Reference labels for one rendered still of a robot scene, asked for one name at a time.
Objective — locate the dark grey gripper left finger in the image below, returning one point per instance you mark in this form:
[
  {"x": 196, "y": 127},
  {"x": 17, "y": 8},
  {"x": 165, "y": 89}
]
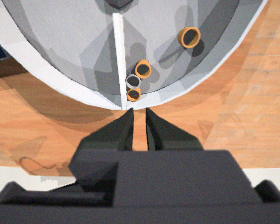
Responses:
[{"x": 112, "y": 135}]

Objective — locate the grey round turntable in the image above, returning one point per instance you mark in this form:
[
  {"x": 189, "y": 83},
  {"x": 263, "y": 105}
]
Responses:
[{"x": 70, "y": 44}]

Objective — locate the orange hollow cylinder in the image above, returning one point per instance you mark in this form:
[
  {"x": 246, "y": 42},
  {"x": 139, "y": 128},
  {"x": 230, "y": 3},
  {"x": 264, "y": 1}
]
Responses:
[
  {"x": 132, "y": 97},
  {"x": 143, "y": 75},
  {"x": 195, "y": 40}
]

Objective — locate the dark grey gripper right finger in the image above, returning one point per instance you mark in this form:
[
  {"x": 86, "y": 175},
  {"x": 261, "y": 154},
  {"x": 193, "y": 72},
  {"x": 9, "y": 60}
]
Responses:
[{"x": 168, "y": 136}]

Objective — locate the silver metal bushing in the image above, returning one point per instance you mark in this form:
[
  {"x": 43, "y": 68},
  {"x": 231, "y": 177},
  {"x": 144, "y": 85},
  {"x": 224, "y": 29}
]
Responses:
[{"x": 131, "y": 85}]

